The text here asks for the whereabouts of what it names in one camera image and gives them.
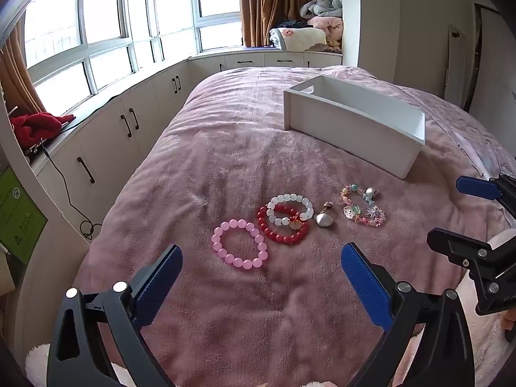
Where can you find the leaning white panel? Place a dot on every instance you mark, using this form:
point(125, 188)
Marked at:
point(456, 64)

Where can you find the dark clothing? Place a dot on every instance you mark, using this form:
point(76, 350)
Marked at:
point(296, 24)

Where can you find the pink crumpled blanket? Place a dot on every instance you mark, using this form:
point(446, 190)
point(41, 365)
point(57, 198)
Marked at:
point(328, 32)

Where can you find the white floral pillow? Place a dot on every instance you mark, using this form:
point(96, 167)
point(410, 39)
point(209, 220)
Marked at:
point(298, 38)

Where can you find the white framed bay window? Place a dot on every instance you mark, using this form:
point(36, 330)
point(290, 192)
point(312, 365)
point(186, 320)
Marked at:
point(137, 40)

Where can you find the white storage box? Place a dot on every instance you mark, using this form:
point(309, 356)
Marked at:
point(363, 137)

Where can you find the brown curtain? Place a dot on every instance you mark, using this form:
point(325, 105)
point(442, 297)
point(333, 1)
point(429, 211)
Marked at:
point(16, 80)
point(274, 4)

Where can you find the small silver ingot charm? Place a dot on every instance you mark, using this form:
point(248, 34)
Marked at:
point(371, 192)

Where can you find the red knitted cloth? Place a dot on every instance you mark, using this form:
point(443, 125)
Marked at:
point(36, 127)

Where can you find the green paper sign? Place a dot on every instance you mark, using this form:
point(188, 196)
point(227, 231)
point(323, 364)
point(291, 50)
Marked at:
point(16, 213)

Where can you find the grey crumpled blanket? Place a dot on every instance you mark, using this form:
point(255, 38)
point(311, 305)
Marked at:
point(322, 6)

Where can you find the floral pale bedding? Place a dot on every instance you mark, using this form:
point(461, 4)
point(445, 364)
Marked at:
point(475, 141)

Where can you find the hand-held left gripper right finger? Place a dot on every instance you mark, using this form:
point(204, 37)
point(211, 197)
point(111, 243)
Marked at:
point(367, 286)

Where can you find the white door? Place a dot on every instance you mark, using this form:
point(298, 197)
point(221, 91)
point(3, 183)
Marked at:
point(496, 48)

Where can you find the white window seat cabinets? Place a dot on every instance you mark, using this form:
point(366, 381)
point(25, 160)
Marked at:
point(105, 137)

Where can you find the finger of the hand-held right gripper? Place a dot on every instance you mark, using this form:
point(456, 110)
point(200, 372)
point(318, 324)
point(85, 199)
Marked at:
point(475, 187)
point(463, 250)

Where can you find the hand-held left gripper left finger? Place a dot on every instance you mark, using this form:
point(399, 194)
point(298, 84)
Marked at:
point(159, 286)

